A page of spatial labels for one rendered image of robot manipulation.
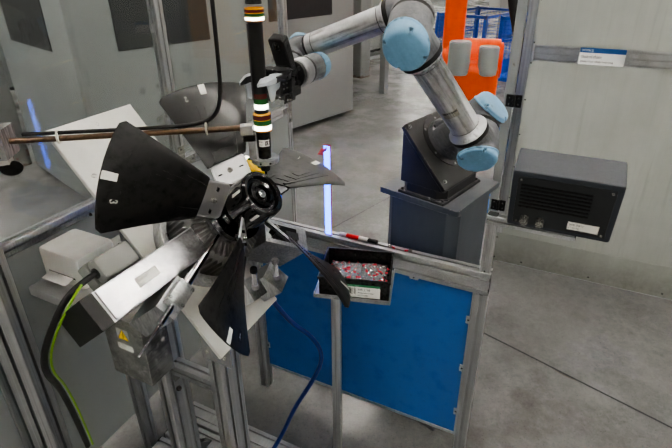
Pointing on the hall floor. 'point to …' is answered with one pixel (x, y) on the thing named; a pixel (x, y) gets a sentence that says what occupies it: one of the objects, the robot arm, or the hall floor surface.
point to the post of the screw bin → (336, 370)
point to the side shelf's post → (143, 411)
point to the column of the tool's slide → (27, 368)
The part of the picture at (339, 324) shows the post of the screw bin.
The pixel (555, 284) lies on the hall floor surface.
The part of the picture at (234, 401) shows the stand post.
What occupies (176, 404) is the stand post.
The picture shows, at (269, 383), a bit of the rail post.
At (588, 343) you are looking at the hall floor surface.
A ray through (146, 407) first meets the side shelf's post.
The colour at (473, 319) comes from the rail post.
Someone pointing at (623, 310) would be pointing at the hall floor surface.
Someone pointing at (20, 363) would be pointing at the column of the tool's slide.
